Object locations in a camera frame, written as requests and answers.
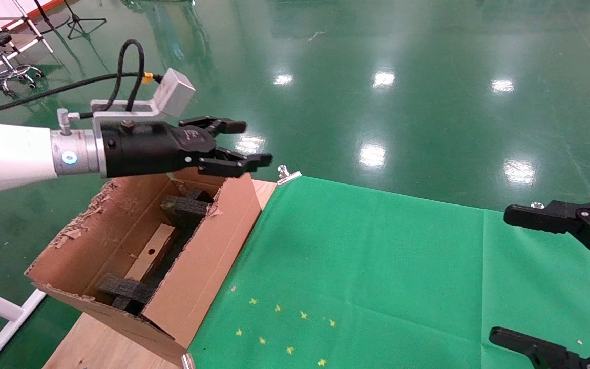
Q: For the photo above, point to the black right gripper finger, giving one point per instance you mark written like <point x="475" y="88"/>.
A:
<point x="525" y="346"/>
<point x="546" y="218"/>

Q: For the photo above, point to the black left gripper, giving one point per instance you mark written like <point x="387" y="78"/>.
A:
<point x="146" y="148"/>

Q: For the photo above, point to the small brown cardboard box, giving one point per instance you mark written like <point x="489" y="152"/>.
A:
<point x="151" y="251"/>

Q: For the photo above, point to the large open cardboard carton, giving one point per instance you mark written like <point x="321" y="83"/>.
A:
<point x="197" y="277"/>

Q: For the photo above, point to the black foam block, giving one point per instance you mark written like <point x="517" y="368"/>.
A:
<point x="185" y="210"/>
<point x="126" y="293"/>

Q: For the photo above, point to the green cloth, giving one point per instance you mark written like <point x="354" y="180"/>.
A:
<point x="402" y="282"/>

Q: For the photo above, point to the black tripod stand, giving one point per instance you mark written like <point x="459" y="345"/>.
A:
<point x="77" y="21"/>

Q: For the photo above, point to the white tube rack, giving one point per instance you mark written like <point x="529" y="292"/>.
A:
<point x="44" y="41"/>

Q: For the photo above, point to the black round-base stand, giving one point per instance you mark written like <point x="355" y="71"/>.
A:
<point x="44" y="21"/>

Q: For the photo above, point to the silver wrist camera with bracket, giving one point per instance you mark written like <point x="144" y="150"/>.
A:
<point x="174" y="92"/>

